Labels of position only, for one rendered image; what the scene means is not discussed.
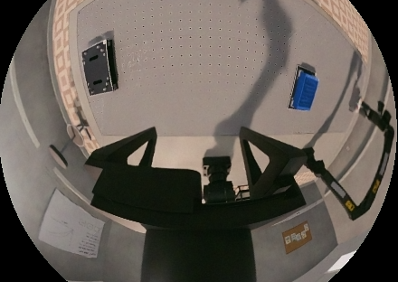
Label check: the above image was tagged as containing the blue tube carrier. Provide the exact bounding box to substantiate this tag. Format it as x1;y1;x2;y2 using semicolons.
292;71;318;111

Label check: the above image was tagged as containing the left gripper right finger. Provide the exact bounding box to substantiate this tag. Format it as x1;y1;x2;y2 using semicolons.
239;127;308;199

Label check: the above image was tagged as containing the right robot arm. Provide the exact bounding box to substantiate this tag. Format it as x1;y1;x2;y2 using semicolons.
304;101;394;221

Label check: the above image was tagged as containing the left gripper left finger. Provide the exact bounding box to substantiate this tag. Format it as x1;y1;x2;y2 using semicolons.
89;127;157;167

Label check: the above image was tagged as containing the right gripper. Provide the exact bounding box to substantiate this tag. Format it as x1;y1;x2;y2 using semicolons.
363;107;380;126

